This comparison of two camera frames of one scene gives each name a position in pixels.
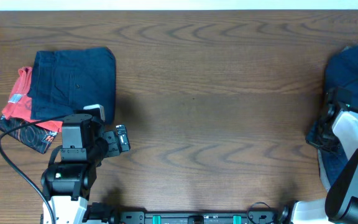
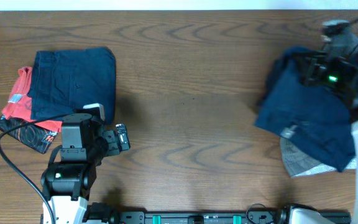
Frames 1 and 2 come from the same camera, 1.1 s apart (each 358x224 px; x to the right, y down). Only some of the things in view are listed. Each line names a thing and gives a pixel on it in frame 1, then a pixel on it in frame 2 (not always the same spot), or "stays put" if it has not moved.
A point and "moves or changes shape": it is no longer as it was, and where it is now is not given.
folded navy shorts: [66, 80] stays put
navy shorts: [351, 79] moves or changes shape
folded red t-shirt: [18, 104] stays put
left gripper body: [117, 142] stays put
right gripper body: [320, 134] → [325, 71]
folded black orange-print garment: [33, 135] stays put
